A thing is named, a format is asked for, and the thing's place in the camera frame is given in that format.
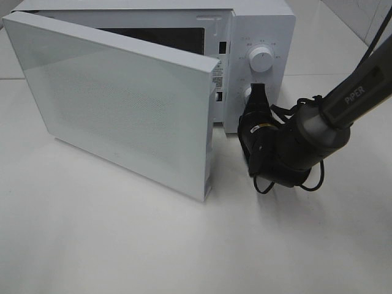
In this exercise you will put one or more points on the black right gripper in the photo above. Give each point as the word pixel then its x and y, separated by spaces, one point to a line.
pixel 257 124

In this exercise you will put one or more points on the white timer knob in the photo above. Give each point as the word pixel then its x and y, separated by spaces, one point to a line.
pixel 246 95

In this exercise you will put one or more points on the white microwave door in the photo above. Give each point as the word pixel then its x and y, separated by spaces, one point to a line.
pixel 140 105

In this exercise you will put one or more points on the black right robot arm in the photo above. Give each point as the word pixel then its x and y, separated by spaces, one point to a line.
pixel 282 145

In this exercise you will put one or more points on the upper white power knob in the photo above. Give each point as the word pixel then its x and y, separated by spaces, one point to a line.
pixel 261 58

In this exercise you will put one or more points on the white microwave oven body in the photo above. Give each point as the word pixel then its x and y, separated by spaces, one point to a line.
pixel 179 31

